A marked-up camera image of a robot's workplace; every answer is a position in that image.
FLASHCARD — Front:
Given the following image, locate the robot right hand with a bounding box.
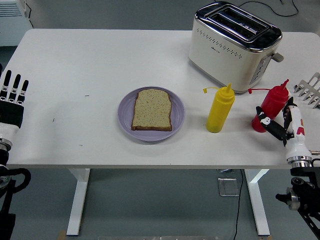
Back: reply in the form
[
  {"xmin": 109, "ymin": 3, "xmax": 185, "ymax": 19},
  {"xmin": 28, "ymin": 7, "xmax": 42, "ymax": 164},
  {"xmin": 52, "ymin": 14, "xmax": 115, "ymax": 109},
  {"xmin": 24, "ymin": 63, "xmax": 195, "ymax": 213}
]
[{"xmin": 255, "ymin": 96, "xmax": 313, "ymax": 161}]

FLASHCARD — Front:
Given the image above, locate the white table leg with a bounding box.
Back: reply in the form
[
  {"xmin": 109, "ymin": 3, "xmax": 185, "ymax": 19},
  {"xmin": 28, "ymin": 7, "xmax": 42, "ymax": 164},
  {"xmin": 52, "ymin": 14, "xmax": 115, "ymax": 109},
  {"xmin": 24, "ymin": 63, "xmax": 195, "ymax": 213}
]
[
  {"xmin": 243, "ymin": 168, "xmax": 271, "ymax": 236},
  {"xmin": 66, "ymin": 168, "xmax": 91, "ymax": 236}
]

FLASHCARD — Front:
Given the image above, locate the square metal floor plate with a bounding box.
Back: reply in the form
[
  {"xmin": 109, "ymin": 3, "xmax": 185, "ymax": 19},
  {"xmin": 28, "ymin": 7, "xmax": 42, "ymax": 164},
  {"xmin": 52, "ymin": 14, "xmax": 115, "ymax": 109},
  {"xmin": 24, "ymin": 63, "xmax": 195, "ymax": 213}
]
[{"xmin": 217, "ymin": 177, "xmax": 240, "ymax": 198}]

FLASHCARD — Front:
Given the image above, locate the yellow squeeze bottle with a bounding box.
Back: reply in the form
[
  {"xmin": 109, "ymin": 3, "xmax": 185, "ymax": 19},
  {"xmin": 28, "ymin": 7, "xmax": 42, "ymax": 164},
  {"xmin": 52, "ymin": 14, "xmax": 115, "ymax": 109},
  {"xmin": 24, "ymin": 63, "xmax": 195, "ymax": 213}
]
[{"xmin": 202, "ymin": 82, "xmax": 236, "ymax": 134}]

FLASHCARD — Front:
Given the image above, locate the red squeeze bottle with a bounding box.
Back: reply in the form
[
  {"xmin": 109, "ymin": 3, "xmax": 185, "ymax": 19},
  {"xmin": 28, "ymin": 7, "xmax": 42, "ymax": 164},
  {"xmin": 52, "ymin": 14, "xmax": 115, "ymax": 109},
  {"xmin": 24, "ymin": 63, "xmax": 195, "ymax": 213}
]
[{"xmin": 247, "ymin": 79, "xmax": 291, "ymax": 133}]

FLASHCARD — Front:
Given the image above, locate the metal toast rack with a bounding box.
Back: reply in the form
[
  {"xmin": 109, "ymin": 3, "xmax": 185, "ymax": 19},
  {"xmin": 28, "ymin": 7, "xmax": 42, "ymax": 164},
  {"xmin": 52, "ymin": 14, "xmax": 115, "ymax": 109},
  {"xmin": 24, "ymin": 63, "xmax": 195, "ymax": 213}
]
[{"xmin": 293, "ymin": 72, "xmax": 320, "ymax": 110}]

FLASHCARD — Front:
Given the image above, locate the bread slice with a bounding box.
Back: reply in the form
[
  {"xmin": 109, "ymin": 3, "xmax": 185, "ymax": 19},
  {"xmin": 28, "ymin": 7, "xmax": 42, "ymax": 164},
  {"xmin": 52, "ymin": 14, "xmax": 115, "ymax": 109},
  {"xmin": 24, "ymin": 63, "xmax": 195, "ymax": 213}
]
[{"xmin": 131, "ymin": 88, "xmax": 173, "ymax": 132}]

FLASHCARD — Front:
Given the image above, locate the white grilled appliance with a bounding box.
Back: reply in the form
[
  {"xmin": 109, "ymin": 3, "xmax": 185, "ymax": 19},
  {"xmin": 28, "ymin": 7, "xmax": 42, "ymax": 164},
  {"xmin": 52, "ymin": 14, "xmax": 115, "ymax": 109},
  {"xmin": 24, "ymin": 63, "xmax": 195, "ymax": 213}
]
[{"xmin": 0, "ymin": 0, "xmax": 35, "ymax": 47}]

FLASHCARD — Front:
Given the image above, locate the black floor cable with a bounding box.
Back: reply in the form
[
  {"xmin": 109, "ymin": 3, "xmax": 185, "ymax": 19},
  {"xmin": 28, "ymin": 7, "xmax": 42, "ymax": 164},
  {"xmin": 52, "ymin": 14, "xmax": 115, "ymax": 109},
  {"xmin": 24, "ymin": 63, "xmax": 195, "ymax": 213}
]
[{"xmin": 232, "ymin": 169, "xmax": 245, "ymax": 240}]

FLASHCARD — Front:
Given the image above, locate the purple plate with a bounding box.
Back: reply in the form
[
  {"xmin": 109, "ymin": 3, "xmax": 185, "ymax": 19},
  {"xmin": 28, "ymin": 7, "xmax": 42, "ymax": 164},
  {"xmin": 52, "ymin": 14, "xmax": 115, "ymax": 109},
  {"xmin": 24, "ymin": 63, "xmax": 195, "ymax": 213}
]
[{"xmin": 117, "ymin": 86, "xmax": 186, "ymax": 143}]

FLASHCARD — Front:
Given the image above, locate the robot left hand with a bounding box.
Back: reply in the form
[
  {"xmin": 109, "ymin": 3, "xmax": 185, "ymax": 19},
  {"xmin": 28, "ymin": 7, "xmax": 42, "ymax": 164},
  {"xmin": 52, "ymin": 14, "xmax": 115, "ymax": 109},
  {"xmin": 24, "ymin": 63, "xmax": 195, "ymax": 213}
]
[{"xmin": 0, "ymin": 69, "xmax": 30, "ymax": 138}]

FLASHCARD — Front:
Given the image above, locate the cream and chrome toaster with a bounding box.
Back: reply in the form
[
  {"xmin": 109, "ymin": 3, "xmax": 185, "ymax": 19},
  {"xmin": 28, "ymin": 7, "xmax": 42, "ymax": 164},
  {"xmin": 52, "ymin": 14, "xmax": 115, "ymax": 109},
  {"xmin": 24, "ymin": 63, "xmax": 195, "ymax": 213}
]
[{"xmin": 187, "ymin": 0, "xmax": 285, "ymax": 95}]

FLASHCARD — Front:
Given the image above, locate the thin black looped cable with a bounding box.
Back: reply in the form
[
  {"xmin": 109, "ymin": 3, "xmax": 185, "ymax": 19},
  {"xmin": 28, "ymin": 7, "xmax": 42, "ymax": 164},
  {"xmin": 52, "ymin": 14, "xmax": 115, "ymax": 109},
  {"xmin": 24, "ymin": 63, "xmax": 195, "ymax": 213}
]
[{"xmin": 236, "ymin": 0, "xmax": 300, "ymax": 18}]

